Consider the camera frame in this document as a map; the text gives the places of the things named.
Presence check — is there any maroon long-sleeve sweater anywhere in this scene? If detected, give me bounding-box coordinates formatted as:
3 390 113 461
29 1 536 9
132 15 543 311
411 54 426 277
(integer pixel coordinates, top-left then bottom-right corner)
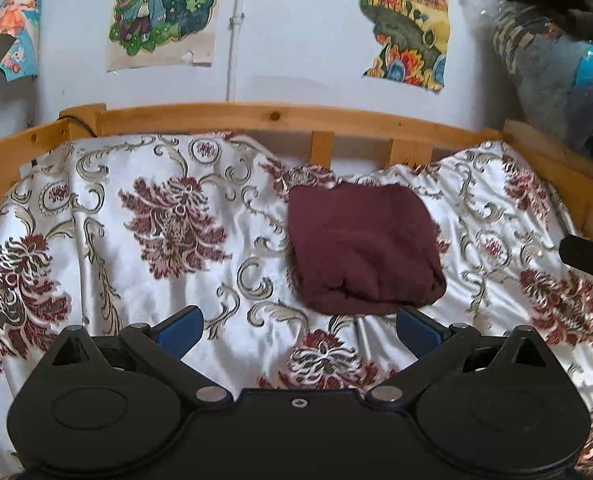
288 182 447 315

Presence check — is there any plastic bag of clothes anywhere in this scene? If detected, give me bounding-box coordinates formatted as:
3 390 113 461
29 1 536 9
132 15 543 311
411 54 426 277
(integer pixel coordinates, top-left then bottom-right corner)
490 2 593 160

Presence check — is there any colourful landscape poster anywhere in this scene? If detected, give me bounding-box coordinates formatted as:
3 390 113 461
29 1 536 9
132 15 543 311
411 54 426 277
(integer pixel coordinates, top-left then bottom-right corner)
360 0 450 92

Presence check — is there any anime girl poster left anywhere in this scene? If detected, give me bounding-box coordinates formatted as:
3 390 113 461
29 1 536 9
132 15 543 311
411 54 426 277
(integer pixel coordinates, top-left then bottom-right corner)
0 0 42 81

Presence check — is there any wooden bed frame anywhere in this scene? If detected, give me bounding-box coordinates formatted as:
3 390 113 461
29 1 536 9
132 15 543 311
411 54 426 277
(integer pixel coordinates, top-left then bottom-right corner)
0 103 593 240

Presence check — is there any black cable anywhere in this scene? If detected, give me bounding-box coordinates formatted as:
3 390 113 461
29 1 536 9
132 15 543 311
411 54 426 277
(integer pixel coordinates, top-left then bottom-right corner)
55 115 100 139

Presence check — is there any white wall pipe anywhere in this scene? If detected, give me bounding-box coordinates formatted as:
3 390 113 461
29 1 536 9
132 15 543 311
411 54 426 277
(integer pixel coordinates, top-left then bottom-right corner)
226 0 246 102

